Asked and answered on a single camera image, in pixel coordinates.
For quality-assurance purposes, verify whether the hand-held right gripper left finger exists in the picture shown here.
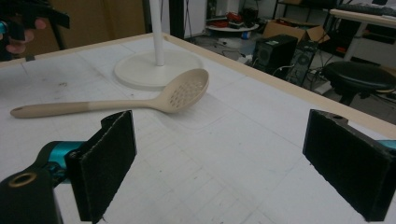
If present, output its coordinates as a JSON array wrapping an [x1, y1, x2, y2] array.
[[36, 109, 137, 224]]

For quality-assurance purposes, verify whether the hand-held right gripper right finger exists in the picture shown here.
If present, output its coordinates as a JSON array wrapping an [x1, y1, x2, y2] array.
[[302, 108, 396, 222]]

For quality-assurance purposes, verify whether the beige slotted spoon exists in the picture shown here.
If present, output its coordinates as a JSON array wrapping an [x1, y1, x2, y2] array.
[[9, 68, 210, 119]]

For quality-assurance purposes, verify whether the black round stool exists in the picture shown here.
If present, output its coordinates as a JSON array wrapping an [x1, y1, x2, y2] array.
[[320, 61, 396, 106]]

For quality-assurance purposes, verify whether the dark grey computer tower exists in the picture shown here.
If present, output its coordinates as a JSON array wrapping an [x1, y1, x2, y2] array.
[[285, 39, 319, 87]]

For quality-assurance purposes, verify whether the white lamp stand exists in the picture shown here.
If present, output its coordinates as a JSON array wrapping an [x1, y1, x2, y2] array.
[[113, 0, 204, 92]]

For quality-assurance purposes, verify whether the black computer tower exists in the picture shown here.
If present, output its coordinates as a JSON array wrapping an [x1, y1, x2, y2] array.
[[251, 34, 299, 79]]

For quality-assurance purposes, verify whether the white desk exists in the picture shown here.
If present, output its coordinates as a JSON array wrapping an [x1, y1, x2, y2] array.
[[329, 8, 396, 63]]

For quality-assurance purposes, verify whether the open cardboard box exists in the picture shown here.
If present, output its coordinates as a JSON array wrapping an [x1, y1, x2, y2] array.
[[262, 18, 331, 45]]

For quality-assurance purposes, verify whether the white round side table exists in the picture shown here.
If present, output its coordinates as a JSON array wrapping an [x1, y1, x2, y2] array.
[[205, 21, 260, 34]]

